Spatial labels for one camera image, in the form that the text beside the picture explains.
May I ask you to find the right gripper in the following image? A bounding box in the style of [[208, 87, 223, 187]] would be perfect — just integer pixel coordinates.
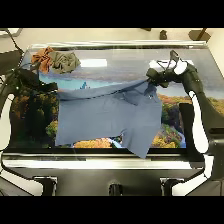
[[146, 67, 176, 89]]

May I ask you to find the blue shirt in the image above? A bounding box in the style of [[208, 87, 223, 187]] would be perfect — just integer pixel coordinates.
[[54, 78, 164, 160]]

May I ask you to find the grey green garment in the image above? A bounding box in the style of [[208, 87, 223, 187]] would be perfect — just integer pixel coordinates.
[[49, 51, 82, 75]]

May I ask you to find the orange garment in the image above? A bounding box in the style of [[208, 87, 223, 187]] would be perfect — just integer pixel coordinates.
[[31, 46, 56, 75]]

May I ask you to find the black chair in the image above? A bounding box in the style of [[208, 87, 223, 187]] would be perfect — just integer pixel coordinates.
[[0, 28, 24, 77]]

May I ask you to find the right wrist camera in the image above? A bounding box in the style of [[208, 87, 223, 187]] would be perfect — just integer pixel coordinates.
[[168, 49, 181, 70]]

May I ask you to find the silver frame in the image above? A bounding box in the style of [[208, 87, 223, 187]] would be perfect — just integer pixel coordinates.
[[0, 40, 224, 197]]

